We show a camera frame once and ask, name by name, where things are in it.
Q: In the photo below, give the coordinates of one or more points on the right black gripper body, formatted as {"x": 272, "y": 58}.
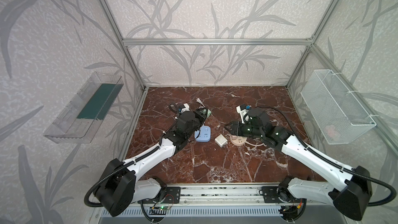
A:
{"x": 238, "y": 127}

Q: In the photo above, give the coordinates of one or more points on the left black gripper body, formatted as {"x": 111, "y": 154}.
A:
{"x": 200, "y": 115}

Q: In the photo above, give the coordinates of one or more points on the green plug adapter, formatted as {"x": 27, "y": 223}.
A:
{"x": 206, "y": 112}

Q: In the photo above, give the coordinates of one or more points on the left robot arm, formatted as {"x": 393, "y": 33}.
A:
{"x": 121, "y": 183}

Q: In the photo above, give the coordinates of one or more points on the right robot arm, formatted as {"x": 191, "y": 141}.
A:
{"x": 349, "y": 190}

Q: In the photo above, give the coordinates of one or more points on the white plug adapter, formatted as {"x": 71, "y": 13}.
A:
{"x": 221, "y": 141}

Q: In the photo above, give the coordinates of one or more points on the pink round power strip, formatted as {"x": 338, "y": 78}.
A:
{"x": 238, "y": 140}

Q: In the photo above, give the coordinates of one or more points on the blue square power strip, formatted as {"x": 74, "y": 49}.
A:
{"x": 203, "y": 135}

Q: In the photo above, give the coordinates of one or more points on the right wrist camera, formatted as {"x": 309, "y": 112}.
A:
{"x": 242, "y": 111}

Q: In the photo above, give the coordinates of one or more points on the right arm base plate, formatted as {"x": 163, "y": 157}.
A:
{"x": 276, "y": 194}

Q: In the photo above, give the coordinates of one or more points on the white wire basket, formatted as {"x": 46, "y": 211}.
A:
{"x": 338, "y": 113}

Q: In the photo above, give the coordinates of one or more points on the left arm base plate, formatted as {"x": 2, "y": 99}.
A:
{"x": 168, "y": 195}

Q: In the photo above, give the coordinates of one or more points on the aluminium frame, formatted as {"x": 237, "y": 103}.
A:
{"x": 123, "y": 43}

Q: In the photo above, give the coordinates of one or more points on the clear plastic wall tray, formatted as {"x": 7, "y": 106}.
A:
{"x": 82, "y": 117}

